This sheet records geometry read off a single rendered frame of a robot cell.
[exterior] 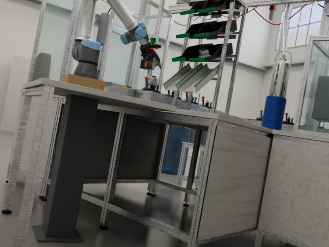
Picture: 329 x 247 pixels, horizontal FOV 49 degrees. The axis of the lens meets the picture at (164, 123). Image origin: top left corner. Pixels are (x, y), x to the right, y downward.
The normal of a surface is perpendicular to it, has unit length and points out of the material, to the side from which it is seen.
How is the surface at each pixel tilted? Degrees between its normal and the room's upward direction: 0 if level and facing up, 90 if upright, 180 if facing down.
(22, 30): 90
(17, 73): 81
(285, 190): 90
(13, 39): 90
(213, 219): 90
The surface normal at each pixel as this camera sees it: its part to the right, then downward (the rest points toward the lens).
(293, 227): -0.62, -0.12
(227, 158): 0.76, 0.12
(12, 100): 0.47, -0.10
